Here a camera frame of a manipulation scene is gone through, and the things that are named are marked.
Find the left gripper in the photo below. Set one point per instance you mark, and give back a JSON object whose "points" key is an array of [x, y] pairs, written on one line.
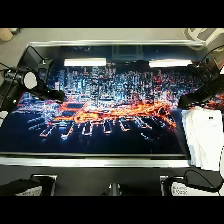
{"points": [[53, 94]]}

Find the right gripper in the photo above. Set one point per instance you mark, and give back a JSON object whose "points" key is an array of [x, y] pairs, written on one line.
{"points": [[190, 99]]}

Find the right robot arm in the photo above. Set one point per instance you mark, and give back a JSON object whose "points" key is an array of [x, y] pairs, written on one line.
{"points": [[213, 87]]}

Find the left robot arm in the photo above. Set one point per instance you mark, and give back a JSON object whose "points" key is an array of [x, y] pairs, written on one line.
{"points": [[20, 81]]}

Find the white shirt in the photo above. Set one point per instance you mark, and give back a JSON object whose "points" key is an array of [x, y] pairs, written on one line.
{"points": [[206, 136]]}

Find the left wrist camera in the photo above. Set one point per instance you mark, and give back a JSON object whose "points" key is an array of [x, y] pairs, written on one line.
{"points": [[45, 70]]}

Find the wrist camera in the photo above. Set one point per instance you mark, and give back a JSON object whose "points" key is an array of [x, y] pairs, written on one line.
{"points": [[45, 70], [204, 69]]}

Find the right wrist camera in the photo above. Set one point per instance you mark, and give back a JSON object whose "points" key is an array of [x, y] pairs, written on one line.
{"points": [[204, 69]]}

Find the silver frame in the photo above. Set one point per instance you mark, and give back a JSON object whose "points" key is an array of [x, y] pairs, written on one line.
{"points": [[100, 162]]}

